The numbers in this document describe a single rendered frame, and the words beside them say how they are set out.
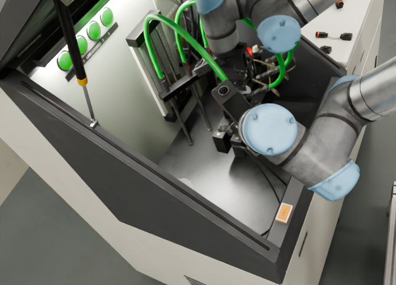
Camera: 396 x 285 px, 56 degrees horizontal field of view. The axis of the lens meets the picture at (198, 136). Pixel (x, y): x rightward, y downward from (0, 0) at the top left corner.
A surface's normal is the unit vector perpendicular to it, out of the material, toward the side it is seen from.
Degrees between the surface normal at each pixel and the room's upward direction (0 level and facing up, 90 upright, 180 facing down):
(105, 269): 0
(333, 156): 36
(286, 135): 45
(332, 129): 8
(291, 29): 90
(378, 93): 73
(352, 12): 0
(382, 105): 87
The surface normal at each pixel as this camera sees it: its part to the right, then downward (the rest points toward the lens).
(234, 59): -0.44, 0.75
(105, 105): 0.86, 0.19
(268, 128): -0.02, 0.04
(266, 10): -0.65, -0.45
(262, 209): -0.26, -0.63
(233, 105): -0.31, -0.33
